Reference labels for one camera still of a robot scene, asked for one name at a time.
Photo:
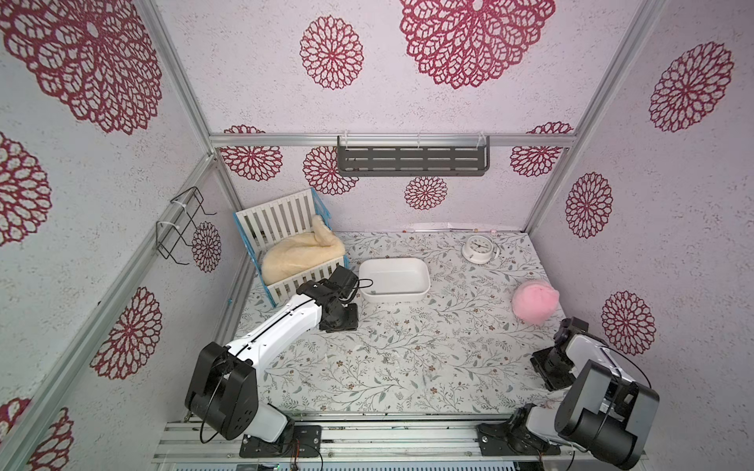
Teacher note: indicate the white plastic storage box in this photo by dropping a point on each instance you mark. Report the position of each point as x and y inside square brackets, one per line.
[395, 280]

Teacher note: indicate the white alarm clock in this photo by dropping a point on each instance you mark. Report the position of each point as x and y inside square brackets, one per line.
[479, 250]

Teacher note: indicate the dark grey wall shelf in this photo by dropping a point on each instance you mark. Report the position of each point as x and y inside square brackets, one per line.
[413, 161]

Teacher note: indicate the black wire wall rack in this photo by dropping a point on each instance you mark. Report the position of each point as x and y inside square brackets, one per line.
[170, 233]

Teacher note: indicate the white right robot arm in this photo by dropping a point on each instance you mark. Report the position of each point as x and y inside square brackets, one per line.
[605, 411]

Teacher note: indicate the white slatted blue basket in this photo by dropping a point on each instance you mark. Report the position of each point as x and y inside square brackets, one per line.
[263, 226]

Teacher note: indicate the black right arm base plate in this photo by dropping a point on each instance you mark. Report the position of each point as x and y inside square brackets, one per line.
[513, 437]

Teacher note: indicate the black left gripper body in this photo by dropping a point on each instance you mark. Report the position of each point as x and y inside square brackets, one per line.
[346, 319]

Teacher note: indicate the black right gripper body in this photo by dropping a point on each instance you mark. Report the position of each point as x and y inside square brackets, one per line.
[546, 365]

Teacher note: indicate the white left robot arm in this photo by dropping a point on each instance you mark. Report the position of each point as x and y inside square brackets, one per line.
[223, 391]

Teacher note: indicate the beige plush cloth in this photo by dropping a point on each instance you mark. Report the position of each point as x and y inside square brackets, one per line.
[301, 252]

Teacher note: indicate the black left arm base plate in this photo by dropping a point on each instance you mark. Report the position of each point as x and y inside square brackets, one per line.
[297, 440]

